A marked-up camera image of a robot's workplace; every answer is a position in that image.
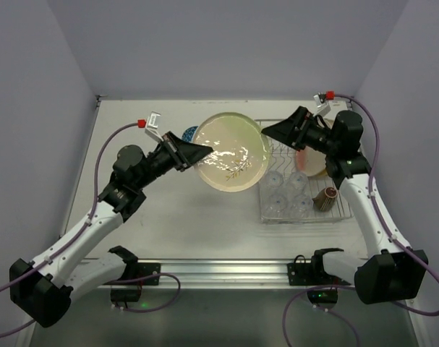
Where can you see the clear glass front right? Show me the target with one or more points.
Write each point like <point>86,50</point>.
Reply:
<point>300,207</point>

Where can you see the clear glass front left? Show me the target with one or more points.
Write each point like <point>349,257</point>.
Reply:
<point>274,205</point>

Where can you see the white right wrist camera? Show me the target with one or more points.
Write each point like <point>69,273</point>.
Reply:
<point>322,104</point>

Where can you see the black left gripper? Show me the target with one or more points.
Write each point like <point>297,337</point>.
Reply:
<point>176,152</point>

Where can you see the steel wire dish rack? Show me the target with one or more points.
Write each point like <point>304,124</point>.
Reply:
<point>282,159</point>

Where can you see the aluminium mounting rail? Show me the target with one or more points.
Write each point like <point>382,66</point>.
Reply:
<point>222,271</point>

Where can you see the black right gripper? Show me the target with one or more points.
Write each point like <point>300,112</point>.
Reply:
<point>301,130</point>

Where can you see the blue patterned bowl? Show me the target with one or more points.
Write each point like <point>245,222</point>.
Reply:
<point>189,133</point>

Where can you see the clear glass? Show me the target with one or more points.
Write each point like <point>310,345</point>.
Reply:
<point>297,181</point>
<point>300,207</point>
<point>274,205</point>
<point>272,182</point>

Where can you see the cream and green plate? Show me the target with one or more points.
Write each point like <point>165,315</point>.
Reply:
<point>241,153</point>

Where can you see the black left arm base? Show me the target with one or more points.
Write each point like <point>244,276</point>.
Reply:
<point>143,276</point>

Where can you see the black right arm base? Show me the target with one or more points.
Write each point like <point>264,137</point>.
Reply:
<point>304,271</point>

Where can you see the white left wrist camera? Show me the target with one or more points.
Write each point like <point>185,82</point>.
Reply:
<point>151,127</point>

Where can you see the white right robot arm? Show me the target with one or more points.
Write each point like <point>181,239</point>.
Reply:
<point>393,270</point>

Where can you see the clear glass back right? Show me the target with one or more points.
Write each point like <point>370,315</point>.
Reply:
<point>297,181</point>

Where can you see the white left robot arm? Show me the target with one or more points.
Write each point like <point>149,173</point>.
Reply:
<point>45,287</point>

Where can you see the cream and pink plate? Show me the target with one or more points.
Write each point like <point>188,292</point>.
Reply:
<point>310,162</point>

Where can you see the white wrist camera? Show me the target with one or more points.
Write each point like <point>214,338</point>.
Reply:
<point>151,127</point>
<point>322,104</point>

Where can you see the brown striped ceramic cup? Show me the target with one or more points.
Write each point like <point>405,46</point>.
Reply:
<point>325,199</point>

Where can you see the clear glass back left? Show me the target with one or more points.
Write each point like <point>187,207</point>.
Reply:
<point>272,182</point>

